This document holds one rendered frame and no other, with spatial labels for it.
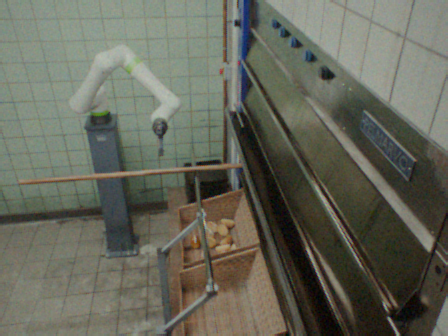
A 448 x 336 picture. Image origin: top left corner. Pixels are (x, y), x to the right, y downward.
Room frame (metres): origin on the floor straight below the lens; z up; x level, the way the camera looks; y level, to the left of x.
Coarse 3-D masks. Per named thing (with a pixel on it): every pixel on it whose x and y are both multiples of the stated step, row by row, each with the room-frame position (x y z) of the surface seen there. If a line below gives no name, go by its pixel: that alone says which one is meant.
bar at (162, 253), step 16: (192, 160) 2.15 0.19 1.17; (192, 224) 1.62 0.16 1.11; (176, 240) 1.60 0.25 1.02; (160, 256) 1.58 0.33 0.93; (208, 256) 1.33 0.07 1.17; (160, 272) 1.58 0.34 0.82; (208, 272) 1.24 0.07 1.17; (208, 288) 1.15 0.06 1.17; (192, 304) 1.15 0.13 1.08; (176, 320) 1.13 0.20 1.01
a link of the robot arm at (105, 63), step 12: (96, 60) 2.36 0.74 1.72; (108, 60) 2.36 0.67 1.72; (120, 60) 2.45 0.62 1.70; (96, 72) 2.37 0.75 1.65; (108, 72) 2.37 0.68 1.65; (84, 84) 2.43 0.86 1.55; (96, 84) 2.40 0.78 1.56; (72, 96) 2.51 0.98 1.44; (84, 96) 2.43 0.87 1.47; (72, 108) 2.46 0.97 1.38; (84, 108) 2.46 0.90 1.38
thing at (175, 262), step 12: (168, 192) 2.65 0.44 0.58; (180, 192) 2.65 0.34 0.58; (168, 204) 2.50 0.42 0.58; (180, 204) 2.50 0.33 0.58; (228, 204) 2.50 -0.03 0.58; (168, 216) 2.35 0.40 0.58; (180, 252) 1.98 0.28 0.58; (192, 252) 1.98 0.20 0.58; (180, 264) 1.87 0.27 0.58; (180, 324) 1.44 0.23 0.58
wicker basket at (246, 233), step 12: (192, 204) 2.26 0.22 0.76; (204, 204) 2.28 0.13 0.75; (216, 204) 2.29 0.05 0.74; (240, 204) 2.29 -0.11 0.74; (180, 216) 2.25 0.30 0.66; (192, 216) 2.26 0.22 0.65; (216, 216) 2.29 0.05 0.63; (228, 216) 2.30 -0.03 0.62; (240, 216) 2.21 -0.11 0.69; (180, 228) 2.04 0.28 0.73; (228, 228) 2.21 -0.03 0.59; (240, 228) 2.14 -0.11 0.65; (252, 228) 1.96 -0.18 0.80; (216, 240) 2.09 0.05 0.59; (240, 240) 2.07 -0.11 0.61; (252, 240) 1.90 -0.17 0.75; (216, 252) 1.97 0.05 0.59; (228, 252) 1.75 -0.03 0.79; (240, 252) 1.77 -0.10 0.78; (192, 264) 1.72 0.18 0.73; (216, 276) 1.75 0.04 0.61
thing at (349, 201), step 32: (256, 64) 2.15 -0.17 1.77; (288, 96) 1.59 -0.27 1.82; (288, 128) 1.46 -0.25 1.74; (320, 128) 1.24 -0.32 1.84; (320, 160) 1.15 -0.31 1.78; (320, 192) 1.03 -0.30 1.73; (352, 192) 0.93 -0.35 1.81; (352, 224) 0.86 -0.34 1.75; (384, 224) 0.77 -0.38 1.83; (352, 256) 0.77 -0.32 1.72; (384, 256) 0.71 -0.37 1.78; (416, 256) 0.65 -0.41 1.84; (384, 288) 0.66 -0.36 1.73
